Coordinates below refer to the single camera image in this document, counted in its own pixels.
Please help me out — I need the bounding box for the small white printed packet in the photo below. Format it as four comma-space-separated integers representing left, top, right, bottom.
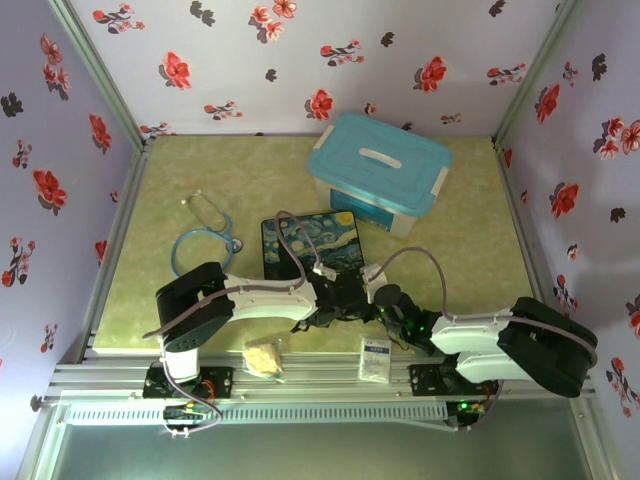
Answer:
358, 337, 392, 385

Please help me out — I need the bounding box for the clear bag with yellowish contents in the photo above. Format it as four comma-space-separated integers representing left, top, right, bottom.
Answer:
241, 339, 287, 385

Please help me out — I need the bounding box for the starry night print mouse pad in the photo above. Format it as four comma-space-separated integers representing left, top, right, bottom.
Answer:
260, 209, 369, 284

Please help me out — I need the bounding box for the teal lidded plastic storage box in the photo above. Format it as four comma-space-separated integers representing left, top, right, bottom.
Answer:
305, 110, 455, 238

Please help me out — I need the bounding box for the blue stethoscope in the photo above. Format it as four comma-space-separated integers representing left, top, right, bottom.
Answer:
170, 189, 246, 279

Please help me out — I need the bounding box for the green circuit board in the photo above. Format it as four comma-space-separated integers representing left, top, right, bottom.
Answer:
163, 405, 207, 424

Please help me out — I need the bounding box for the aluminium frame front rail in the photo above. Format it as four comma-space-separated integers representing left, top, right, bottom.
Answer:
43, 350, 596, 407

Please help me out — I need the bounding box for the white slotted cable duct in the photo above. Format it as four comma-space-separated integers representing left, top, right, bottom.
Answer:
64, 403, 448, 427

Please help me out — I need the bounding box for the aluminium frame side rail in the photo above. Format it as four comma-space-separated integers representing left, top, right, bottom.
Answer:
491, 139, 562, 344
79, 142, 157, 359

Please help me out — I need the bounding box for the aluminium frame post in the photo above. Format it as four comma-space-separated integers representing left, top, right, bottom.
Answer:
45, 0, 149, 149
492, 0, 587, 146

